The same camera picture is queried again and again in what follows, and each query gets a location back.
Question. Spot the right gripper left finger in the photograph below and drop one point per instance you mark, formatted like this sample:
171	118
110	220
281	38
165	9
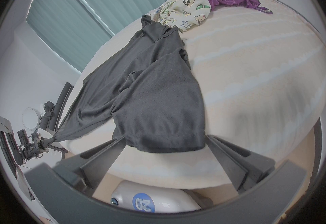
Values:
98	164

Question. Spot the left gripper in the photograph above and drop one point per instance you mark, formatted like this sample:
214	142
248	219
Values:
41	143

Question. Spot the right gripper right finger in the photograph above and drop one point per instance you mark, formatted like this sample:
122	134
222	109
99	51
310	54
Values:
233	164

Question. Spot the black garment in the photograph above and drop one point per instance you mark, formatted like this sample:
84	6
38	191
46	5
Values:
152	95

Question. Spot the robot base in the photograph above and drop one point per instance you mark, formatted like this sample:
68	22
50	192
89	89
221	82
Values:
127	191

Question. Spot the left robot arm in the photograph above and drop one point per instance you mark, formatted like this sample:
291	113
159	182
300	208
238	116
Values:
25	142

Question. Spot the white printed pyjama garment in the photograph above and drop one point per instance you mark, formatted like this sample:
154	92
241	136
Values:
188	8

